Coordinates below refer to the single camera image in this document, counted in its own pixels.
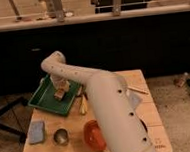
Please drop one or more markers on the green plastic tray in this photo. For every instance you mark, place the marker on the green plastic tray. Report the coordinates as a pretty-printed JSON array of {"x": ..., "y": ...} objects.
[{"x": 44, "y": 99}]

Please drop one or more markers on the light blue cloth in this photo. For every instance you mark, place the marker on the light blue cloth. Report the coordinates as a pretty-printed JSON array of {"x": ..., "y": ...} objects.
[{"x": 133, "y": 98}]

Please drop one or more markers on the small metal cup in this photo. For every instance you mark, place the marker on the small metal cup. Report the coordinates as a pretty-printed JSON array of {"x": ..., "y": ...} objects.
[{"x": 61, "y": 137}]

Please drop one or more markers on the wooden stick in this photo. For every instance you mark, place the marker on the wooden stick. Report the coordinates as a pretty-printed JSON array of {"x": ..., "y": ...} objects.
[{"x": 137, "y": 90}]

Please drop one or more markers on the yellow banana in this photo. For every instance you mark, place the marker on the yellow banana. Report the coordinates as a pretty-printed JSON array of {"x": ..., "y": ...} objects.
[{"x": 83, "y": 107}]

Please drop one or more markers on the blue sponge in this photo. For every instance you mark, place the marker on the blue sponge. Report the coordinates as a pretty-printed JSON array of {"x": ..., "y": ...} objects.
[{"x": 36, "y": 132}]

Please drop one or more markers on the red bowl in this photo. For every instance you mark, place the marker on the red bowl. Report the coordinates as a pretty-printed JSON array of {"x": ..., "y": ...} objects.
[{"x": 93, "y": 136}]

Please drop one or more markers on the wooden block eraser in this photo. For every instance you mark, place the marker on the wooden block eraser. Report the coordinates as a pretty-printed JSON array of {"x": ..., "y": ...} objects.
[{"x": 59, "y": 94}]

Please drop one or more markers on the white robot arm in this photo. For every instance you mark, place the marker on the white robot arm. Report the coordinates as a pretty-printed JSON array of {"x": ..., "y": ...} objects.
[{"x": 123, "y": 131}]

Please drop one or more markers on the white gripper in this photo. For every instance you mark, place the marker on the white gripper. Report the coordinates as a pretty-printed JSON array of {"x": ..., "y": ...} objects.
[{"x": 60, "y": 83}]

